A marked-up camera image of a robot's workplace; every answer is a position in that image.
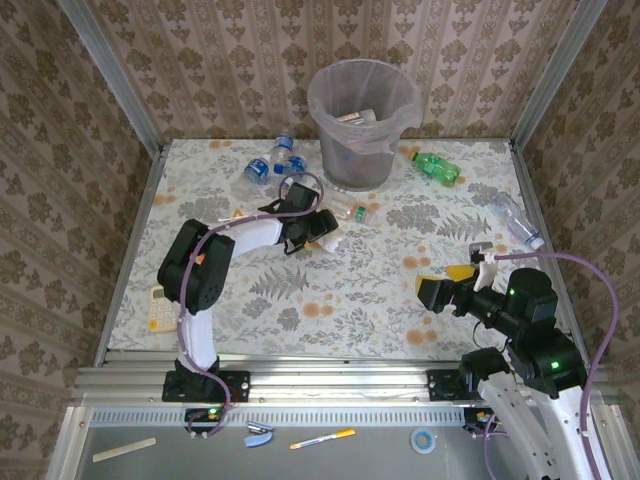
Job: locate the clear bottle green label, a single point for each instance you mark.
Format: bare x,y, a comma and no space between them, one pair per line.
350,205

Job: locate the clear bluish plastic bottle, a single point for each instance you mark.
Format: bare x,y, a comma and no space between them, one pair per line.
515,220

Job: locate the blue label water bottle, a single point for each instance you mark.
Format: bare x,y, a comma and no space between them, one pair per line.
283,145
257,169
295,165

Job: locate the aluminium frame post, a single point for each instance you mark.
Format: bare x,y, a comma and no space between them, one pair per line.
555,75
120,85

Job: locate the translucent pink bin liner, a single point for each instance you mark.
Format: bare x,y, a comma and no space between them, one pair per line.
370,142

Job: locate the orange white marker pen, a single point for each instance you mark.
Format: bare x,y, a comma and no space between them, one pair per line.
322,438

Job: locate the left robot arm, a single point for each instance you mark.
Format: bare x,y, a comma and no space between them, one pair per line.
197,340

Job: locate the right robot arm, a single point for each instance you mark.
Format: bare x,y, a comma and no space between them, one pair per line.
555,435

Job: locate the aluminium table side rail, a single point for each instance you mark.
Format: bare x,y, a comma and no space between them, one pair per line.
531,200
145,200

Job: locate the grey mesh waste bin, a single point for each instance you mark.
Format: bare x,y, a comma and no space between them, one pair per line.
355,170

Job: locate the small circuit board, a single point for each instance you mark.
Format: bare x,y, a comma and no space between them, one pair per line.
205,415
480,417

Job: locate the blue stapler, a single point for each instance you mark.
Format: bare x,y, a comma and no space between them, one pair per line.
257,436

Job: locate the floral plastic tablecloth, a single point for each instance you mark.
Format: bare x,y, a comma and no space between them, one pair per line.
350,310

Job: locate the green bottle yellow cap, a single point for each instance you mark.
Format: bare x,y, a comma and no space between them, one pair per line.
437,169

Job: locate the long aluminium mounting rail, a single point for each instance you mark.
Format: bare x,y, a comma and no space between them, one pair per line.
340,385

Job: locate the flat wooden stick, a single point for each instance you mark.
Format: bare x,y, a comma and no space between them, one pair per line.
125,449

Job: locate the blue tape roll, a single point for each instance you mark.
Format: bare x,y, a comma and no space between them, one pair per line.
416,441

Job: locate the beige calculator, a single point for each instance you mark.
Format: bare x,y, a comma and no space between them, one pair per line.
160,312

